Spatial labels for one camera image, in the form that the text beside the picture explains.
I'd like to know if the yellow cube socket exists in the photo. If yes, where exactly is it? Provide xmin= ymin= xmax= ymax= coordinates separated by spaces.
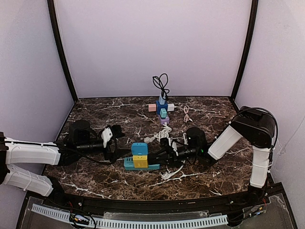
xmin=132 ymin=155 xmax=149 ymax=168

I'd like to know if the blue square adapter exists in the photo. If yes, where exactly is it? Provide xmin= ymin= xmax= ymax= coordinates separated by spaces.
xmin=131 ymin=143 xmax=148 ymax=156

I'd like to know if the teal power strip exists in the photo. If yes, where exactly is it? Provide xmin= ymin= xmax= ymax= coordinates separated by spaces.
xmin=123 ymin=156 xmax=185 ymax=181

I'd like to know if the purple power strip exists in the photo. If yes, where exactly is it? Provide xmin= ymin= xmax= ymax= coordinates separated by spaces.
xmin=143 ymin=114 xmax=173 ymax=145

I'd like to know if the teal charger plug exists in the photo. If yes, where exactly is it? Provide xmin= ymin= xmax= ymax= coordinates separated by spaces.
xmin=159 ymin=108 xmax=167 ymax=119

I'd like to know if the pink charger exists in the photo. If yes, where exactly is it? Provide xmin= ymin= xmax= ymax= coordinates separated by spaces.
xmin=148 ymin=104 xmax=157 ymax=112

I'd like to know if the white charger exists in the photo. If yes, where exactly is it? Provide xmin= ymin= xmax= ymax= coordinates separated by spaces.
xmin=167 ymin=104 xmax=175 ymax=112

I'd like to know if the dark blue cube socket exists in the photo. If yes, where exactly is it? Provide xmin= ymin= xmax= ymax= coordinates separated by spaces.
xmin=156 ymin=100 xmax=168 ymax=115

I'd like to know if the pink white usb cable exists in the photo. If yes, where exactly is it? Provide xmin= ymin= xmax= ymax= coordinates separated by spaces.
xmin=175 ymin=105 xmax=194 ymax=124

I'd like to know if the light blue charger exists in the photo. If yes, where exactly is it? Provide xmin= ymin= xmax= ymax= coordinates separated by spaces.
xmin=158 ymin=95 xmax=166 ymax=105

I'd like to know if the black usb cable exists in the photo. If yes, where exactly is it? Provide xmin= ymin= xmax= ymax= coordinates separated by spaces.
xmin=152 ymin=73 xmax=170 ymax=96

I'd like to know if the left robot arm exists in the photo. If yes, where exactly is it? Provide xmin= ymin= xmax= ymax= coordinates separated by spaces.
xmin=0 ymin=120 xmax=129 ymax=197

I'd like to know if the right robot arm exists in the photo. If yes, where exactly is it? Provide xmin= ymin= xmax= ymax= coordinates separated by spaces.
xmin=148 ymin=106 xmax=278 ymax=189

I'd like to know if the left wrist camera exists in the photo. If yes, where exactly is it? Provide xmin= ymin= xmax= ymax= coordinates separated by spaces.
xmin=68 ymin=120 xmax=91 ymax=145

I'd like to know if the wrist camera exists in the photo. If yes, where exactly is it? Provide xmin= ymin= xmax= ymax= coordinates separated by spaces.
xmin=186 ymin=127 xmax=207 ymax=153
xmin=68 ymin=120 xmax=91 ymax=145

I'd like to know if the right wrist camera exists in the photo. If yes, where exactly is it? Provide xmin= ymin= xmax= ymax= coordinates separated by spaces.
xmin=186 ymin=127 xmax=207 ymax=153

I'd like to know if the white slotted cable duct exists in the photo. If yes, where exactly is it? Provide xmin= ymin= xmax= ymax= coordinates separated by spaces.
xmin=31 ymin=204 xmax=228 ymax=229

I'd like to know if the right black frame post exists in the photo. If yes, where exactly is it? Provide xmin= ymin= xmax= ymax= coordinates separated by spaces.
xmin=230 ymin=0 xmax=259 ymax=102

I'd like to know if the black frame post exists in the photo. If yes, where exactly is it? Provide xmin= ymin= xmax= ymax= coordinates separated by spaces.
xmin=47 ymin=0 xmax=78 ymax=103
xmin=230 ymin=0 xmax=259 ymax=102

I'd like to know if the left black frame post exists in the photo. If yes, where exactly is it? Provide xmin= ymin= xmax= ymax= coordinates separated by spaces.
xmin=47 ymin=0 xmax=78 ymax=103

